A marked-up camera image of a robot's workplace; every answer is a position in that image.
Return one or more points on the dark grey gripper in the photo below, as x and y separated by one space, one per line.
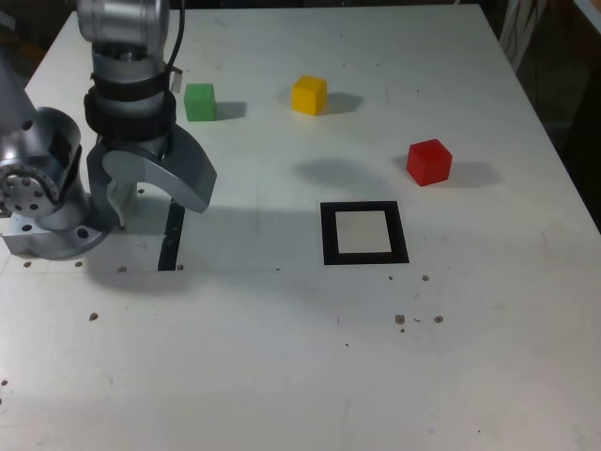
141 145

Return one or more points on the green cube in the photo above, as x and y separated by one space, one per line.
199 103

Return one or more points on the yellow cube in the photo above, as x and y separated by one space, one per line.
307 96

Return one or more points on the red cube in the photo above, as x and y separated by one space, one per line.
427 162

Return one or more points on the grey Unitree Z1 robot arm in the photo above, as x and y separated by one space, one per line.
47 136

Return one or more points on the black tape square outline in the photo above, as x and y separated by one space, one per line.
328 235

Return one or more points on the black tape strip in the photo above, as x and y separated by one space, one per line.
171 235

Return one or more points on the white background frame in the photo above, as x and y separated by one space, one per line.
514 33

